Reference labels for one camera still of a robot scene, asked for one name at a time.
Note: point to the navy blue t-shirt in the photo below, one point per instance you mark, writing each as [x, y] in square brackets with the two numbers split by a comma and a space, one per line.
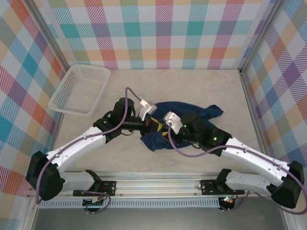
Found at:
[199, 111]

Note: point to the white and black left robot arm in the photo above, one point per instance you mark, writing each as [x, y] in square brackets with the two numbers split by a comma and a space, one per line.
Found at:
[79, 146]

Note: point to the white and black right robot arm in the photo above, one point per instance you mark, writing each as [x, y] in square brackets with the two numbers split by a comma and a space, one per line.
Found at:
[251, 158]

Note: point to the white plastic mesh basket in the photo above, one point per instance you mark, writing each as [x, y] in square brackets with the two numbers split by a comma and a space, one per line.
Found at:
[79, 91]

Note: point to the small electronics board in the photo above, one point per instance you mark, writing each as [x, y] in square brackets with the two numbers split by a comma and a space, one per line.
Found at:
[227, 200]
[93, 202]

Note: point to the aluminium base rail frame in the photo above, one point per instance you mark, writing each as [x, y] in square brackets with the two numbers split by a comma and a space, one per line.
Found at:
[156, 185]

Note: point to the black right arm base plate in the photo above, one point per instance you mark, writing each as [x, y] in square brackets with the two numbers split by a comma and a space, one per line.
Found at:
[208, 187]

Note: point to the aluminium side rail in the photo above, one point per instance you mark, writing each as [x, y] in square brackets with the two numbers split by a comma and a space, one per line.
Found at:
[57, 129]
[249, 95]

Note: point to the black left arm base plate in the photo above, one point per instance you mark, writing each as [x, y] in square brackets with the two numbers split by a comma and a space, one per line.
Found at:
[109, 188]

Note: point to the aluminium corner post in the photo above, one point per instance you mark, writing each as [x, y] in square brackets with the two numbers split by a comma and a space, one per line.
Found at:
[261, 33]
[48, 31]

